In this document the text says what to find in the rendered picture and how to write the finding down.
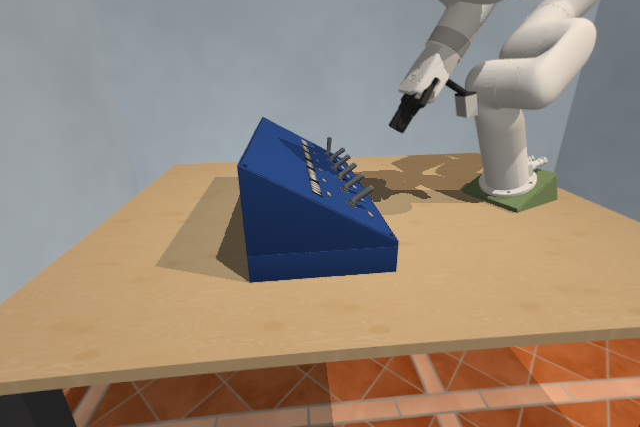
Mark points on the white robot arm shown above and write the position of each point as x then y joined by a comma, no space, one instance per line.
515,80

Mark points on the blue switch panel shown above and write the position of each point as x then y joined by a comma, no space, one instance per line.
305,213

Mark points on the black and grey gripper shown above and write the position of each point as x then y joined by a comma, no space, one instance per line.
430,72

